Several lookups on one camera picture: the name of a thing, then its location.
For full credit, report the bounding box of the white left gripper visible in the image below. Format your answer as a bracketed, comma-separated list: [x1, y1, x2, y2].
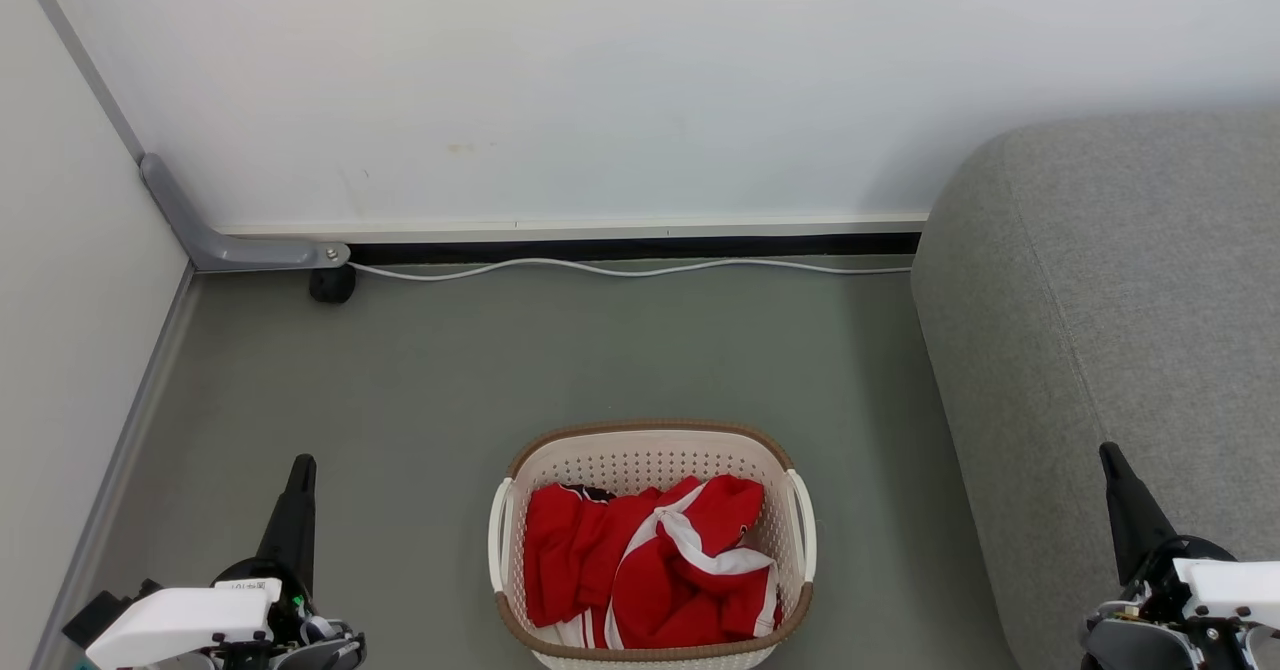
[85, 454, 317, 670]

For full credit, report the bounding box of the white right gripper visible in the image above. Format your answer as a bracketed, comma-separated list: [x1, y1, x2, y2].
[1098, 442, 1280, 633]

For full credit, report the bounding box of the red and white garment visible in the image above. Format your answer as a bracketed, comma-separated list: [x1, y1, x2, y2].
[523, 475, 783, 651]

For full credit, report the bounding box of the grey fabric sofa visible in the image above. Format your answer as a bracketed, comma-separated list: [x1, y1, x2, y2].
[910, 110, 1280, 670]

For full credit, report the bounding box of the black caster wheel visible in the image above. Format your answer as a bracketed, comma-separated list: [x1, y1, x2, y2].
[309, 265, 357, 305]

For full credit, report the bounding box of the cream laundry basket brown rim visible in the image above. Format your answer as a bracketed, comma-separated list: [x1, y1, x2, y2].
[488, 420, 817, 670]

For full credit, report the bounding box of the black partition bottom strip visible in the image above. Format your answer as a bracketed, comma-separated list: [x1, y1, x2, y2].
[348, 233, 921, 266]

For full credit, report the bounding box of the grey corner trim strip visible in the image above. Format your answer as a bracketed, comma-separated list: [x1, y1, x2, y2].
[8, 0, 148, 163]

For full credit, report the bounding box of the grey floor edge rail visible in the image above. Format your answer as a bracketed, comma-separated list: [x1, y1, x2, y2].
[30, 262, 198, 670]

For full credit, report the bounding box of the grey metal partition foot bracket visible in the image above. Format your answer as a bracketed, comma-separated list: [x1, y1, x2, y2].
[140, 153, 351, 273]

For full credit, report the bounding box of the white floor cable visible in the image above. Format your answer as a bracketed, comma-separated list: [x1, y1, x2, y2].
[348, 257, 913, 282]

